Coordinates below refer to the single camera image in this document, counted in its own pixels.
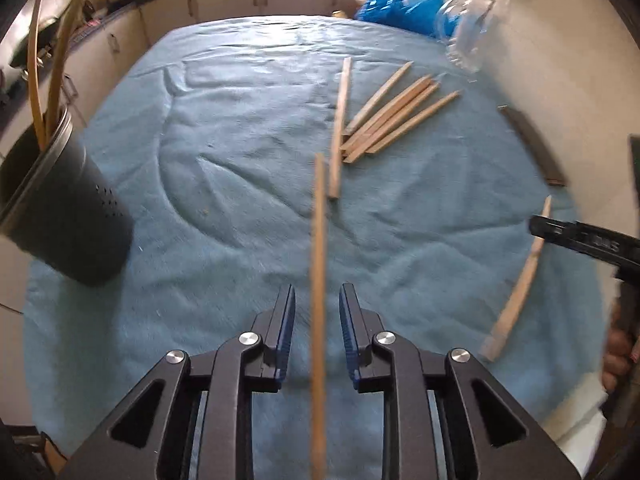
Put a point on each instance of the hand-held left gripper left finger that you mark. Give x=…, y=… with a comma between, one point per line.
x=285, y=332

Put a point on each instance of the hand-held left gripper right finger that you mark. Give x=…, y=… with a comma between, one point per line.
x=350, y=340

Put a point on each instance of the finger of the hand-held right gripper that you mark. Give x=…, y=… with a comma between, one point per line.
x=575, y=235

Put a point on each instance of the light wooden chopstick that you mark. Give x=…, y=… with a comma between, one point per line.
x=341, y=120
x=515, y=305
x=397, y=127
x=318, y=260
x=394, y=119
x=420, y=114
x=380, y=96
x=57, y=70
x=34, y=85
x=390, y=107

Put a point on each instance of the black perforated chopstick holder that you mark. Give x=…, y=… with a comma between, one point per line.
x=75, y=210

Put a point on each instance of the person's right hand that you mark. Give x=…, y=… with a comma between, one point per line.
x=619, y=350

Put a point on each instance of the dark flat strip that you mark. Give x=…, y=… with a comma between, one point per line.
x=535, y=145

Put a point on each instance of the blue towel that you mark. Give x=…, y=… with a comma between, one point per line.
x=225, y=210

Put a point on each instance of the clear glass mug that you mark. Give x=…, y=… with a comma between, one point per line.
x=470, y=40

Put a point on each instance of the blue plastic bag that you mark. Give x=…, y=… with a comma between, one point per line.
x=400, y=7

